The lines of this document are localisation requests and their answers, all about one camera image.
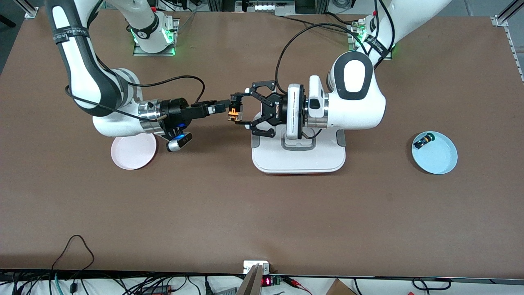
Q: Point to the orange push-button switch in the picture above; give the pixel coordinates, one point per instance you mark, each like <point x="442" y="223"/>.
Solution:
<point x="234" y="112"/>

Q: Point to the aluminium corner bracket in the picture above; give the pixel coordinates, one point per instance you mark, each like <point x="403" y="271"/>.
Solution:
<point x="32" y="12"/>

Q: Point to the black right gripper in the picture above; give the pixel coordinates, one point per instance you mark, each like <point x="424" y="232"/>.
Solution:
<point x="177" y="111"/>

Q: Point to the green push-button switch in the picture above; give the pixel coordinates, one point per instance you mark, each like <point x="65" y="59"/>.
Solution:
<point x="423" y="141"/>

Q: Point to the aluminium frame structure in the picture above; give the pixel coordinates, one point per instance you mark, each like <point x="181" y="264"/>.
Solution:
<point x="266" y="6"/>

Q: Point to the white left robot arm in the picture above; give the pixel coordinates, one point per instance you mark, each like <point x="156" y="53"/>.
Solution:
<point x="356" y="106"/>

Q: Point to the grey metal pole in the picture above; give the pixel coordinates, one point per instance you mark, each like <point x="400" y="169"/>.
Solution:
<point x="250" y="284"/>

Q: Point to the small white mounting block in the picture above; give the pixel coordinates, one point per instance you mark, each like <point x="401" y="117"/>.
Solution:
<point x="249" y="266"/>

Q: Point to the brown cardboard piece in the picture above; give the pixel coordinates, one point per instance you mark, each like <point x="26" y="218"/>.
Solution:
<point x="339" y="289"/>

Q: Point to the pink round plate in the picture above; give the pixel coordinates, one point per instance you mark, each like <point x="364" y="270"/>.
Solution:
<point x="133" y="153"/>

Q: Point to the white lidded lunch box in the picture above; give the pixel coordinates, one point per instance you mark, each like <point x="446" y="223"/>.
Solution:
<point x="299" y="159"/>

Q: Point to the light blue round plate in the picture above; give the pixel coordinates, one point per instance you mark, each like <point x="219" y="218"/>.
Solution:
<point x="438" y="157"/>

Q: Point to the black power adapter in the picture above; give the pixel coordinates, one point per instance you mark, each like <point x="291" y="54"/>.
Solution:
<point x="157" y="290"/>

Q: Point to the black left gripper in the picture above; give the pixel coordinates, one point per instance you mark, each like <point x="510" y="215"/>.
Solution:
<point x="273" y="109"/>

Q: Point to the circuit board red display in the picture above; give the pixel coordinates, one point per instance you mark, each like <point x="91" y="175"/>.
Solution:
<point x="267" y="281"/>

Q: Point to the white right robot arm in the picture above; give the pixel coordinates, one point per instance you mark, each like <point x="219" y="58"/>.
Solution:
<point x="110" y="123"/>

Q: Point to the red clip leads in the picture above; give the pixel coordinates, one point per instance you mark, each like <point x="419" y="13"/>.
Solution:
<point x="292" y="280"/>

